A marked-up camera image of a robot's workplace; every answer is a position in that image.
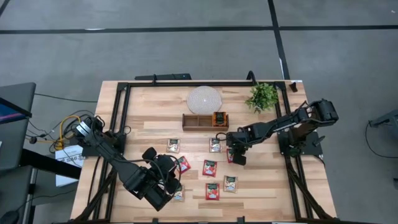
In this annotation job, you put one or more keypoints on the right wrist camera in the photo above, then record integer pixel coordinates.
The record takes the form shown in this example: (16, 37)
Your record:
(231, 140)

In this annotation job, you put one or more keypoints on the black aluminium table frame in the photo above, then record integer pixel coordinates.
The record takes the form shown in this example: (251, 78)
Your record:
(202, 84)

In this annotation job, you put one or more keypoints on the red tea packet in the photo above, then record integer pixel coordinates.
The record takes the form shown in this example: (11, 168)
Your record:
(209, 168)
(212, 191)
(229, 157)
(185, 165)

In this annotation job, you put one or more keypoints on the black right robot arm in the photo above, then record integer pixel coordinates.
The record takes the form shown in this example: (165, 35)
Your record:
(280, 126)

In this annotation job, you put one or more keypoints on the orange tea packet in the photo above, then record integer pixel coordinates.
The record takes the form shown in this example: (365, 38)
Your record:
(216, 119)
(224, 119)

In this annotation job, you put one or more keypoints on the wooden tea organizer box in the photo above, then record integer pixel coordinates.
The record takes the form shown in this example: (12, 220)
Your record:
(202, 128)

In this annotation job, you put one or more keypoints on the small black bracket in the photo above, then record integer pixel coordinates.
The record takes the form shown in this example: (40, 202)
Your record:
(293, 87)

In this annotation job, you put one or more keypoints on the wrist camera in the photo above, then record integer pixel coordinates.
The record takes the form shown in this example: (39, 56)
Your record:
(231, 140)
(164, 164)

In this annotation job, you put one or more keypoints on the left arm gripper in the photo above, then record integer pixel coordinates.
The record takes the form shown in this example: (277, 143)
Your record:
(149, 154)

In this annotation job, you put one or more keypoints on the black desk beam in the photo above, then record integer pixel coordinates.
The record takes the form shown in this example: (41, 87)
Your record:
(46, 163)

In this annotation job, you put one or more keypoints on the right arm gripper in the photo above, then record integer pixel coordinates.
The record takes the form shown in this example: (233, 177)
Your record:
(242, 140)

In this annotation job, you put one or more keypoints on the computer monitor with blue screen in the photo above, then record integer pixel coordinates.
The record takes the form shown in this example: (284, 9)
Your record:
(9, 113)

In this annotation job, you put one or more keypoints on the translucent round plate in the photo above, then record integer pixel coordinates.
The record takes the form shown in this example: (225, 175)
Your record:
(202, 98)

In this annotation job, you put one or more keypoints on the grey stand foot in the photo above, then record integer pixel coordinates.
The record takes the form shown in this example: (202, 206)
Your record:
(385, 118)

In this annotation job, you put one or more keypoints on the dark operator desk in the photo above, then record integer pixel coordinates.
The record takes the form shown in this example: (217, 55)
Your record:
(12, 193)

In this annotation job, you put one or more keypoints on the beige tea packet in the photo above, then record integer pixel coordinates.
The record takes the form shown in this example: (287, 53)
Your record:
(215, 145)
(173, 146)
(230, 183)
(180, 196)

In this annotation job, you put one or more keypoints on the black edge clamp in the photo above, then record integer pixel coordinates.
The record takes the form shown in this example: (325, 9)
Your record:
(241, 220)
(155, 221)

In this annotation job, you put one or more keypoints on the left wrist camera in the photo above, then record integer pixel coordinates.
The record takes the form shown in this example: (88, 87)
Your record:
(164, 164)

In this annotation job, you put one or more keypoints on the white cardboard box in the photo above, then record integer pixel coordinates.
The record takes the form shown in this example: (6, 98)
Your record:
(63, 154)

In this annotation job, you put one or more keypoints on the black power strip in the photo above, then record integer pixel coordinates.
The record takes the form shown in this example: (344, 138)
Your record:
(164, 76)

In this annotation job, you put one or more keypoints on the black computer mouse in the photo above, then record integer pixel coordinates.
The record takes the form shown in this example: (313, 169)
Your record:
(8, 217)

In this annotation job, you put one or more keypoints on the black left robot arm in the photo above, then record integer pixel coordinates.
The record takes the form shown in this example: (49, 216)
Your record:
(124, 168)

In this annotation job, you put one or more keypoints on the green plant in white pot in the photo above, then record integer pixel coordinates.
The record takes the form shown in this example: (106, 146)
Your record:
(262, 96)

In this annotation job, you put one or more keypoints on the grey work table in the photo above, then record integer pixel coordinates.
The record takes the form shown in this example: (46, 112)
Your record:
(18, 140)

